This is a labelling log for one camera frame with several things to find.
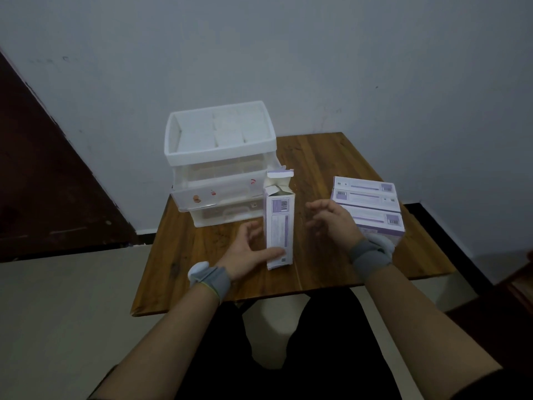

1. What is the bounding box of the person's left hand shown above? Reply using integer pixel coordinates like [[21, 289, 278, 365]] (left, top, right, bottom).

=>
[[214, 220, 289, 284]]

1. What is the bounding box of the person's right hand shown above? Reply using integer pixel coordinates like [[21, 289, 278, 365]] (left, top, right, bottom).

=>
[[304, 198, 365, 253]]

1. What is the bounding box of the purple white box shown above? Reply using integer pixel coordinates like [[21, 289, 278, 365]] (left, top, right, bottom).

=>
[[330, 188, 402, 214], [333, 176, 396, 192], [343, 203, 406, 246], [262, 168, 295, 271]]

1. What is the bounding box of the white plastic drawer organizer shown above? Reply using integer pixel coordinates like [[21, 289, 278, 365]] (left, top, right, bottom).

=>
[[164, 100, 280, 228]]

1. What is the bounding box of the person's left forearm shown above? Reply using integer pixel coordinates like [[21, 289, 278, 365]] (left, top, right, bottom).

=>
[[89, 283, 220, 400]]

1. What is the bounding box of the person's right forearm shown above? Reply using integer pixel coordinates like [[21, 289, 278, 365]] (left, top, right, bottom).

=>
[[364, 262, 507, 400]]

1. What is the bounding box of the person's black shirt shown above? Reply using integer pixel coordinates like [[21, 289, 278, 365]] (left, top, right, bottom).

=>
[[85, 364, 533, 400]]

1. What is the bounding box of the grey wristband with white tracker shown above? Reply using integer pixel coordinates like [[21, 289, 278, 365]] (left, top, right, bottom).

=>
[[187, 261, 233, 306], [349, 233, 396, 284]]

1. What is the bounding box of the dark wooden furniture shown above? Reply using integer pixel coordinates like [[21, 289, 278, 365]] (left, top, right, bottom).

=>
[[445, 249, 533, 371]]

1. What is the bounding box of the dark brown wooden door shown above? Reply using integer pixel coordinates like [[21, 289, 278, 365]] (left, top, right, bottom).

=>
[[0, 49, 140, 263]]

